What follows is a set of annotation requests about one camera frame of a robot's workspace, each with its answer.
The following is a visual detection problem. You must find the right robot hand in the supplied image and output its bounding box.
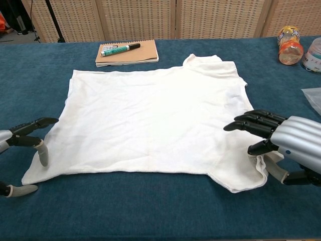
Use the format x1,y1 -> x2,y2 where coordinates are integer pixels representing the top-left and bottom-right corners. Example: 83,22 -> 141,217
223,109 -> 321,187

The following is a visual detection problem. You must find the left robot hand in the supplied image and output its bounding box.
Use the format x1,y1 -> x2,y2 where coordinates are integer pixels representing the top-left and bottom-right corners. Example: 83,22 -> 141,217
0,117 -> 60,199

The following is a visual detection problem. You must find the white t-shirt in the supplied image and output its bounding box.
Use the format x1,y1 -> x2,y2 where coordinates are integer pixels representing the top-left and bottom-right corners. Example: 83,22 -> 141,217
21,53 -> 285,194

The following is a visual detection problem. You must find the green white marker pen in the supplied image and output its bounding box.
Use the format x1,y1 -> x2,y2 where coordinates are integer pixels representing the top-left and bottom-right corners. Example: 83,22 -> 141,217
100,43 -> 141,57

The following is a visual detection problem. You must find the white garment in clear bag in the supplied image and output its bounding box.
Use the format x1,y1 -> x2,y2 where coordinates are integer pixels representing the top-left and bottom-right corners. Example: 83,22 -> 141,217
300,87 -> 321,113

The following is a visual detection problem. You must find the clear jar of coloured clips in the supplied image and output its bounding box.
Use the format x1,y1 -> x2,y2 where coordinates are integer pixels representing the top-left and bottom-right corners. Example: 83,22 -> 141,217
300,37 -> 321,74

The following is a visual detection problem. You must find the orange drink bottle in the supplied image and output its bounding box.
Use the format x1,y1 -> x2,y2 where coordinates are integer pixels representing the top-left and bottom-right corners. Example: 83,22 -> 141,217
277,25 -> 304,66

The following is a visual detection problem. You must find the black tripod stand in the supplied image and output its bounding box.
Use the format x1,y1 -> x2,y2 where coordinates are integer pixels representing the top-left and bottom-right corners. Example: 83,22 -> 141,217
44,0 -> 66,43

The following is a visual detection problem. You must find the brown spiral notebook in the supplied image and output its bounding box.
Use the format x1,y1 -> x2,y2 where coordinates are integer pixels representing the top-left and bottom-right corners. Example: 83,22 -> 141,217
95,39 -> 159,68

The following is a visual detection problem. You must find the blue carpet table cover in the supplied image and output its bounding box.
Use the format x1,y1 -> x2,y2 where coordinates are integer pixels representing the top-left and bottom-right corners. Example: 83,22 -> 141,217
0,35 -> 321,241

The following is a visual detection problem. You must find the wicker folding screen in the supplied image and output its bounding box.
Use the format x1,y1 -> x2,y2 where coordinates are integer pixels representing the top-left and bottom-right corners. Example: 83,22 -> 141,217
21,0 -> 321,43

